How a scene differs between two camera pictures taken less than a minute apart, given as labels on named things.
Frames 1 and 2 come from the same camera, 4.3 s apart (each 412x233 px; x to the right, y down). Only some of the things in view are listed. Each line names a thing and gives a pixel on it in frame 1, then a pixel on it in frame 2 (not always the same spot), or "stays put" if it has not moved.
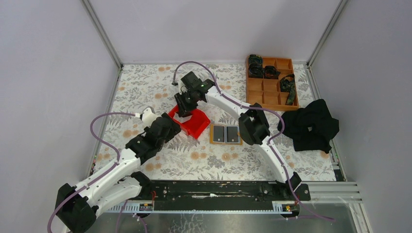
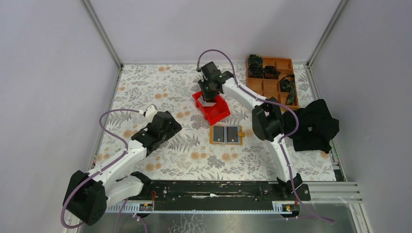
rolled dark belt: x=255 y=60 stays put
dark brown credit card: x=232 y=134 stays put
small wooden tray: x=225 y=134 stays put
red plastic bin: x=195 y=124 → x=215 y=113
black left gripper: x=174 y=130 stays put
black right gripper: x=184 y=109 → x=206 y=96
